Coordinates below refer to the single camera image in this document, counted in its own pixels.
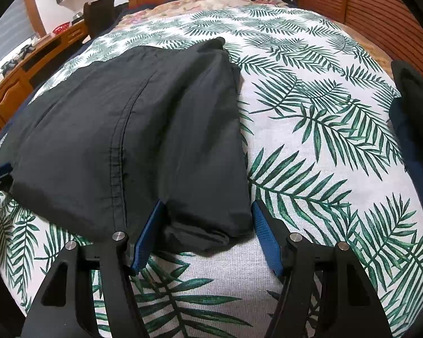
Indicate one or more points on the black jacket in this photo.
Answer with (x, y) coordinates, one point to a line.
(127, 130)

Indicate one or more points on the leaf print blanket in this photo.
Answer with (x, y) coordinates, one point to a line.
(320, 148)

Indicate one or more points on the floral quilt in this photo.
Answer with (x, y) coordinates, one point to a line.
(183, 7)

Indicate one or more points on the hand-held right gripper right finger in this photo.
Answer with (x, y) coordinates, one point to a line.
(268, 241)

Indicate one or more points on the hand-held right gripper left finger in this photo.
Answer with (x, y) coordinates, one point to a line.
(148, 236)

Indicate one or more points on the dark cloth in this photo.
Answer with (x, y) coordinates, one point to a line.
(414, 81)

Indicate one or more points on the red bowl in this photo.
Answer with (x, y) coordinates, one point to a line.
(61, 28)

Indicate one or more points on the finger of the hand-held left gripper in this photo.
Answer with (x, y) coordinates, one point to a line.
(0, 171)

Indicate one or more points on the wooden desk cabinet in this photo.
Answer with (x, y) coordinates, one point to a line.
(7, 91)

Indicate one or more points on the dark chair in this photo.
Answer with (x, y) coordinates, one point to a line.
(98, 16)

